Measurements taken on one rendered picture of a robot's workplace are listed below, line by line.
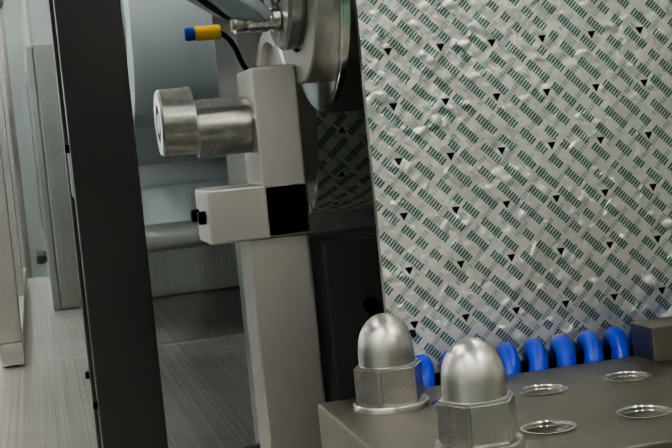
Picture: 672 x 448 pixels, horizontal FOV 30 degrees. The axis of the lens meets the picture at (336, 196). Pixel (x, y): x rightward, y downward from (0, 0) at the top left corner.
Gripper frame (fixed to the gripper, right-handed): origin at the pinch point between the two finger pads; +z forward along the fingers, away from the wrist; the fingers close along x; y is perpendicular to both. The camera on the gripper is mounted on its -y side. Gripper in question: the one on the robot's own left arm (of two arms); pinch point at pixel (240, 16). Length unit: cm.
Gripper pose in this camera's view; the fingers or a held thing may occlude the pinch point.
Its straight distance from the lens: 71.3
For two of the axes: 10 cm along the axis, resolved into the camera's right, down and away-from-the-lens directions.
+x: -2.3, -0.3, 9.7
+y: 5.4, -8.3, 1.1
